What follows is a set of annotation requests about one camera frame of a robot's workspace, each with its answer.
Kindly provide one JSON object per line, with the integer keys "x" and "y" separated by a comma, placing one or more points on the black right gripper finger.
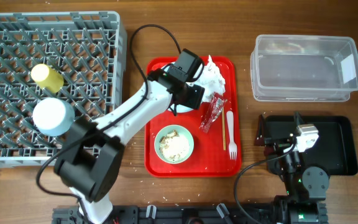
{"x": 298, "y": 119}
{"x": 259, "y": 137}

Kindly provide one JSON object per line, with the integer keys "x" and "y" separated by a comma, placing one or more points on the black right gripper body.
{"x": 276, "y": 146}

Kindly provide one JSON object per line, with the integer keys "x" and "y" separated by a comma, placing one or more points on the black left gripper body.
{"x": 194, "y": 96}

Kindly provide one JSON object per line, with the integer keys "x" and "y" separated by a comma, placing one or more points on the white napkin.
{"x": 211, "y": 80}

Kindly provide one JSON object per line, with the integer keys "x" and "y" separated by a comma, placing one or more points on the red snack wrapper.
{"x": 215, "y": 109}

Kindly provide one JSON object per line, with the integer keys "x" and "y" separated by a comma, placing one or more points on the light blue cup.
{"x": 53, "y": 117}

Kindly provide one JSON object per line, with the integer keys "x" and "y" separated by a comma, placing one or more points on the yellow plastic cup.
{"x": 46, "y": 77}

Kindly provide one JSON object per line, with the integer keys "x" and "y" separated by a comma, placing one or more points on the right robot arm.
{"x": 306, "y": 186}

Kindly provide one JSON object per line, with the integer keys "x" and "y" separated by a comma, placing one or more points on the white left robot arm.
{"x": 90, "y": 158}

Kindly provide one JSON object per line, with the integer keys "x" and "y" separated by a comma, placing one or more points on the clear plastic waste bin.
{"x": 303, "y": 68}

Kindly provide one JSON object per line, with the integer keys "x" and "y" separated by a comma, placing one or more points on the light blue plate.
{"x": 180, "y": 108}

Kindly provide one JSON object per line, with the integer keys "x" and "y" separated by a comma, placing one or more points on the white plastic fork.
{"x": 232, "y": 144}

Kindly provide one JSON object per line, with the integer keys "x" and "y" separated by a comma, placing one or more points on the wooden chopstick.
{"x": 223, "y": 129}

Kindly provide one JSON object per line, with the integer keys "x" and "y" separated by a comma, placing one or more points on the red plastic tray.
{"x": 208, "y": 158}

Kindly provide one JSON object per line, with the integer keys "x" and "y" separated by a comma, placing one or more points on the black plastic tray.
{"x": 334, "y": 150}

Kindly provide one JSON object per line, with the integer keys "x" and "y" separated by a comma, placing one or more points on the green bowl with rice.
{"x": 174, "y": 144}

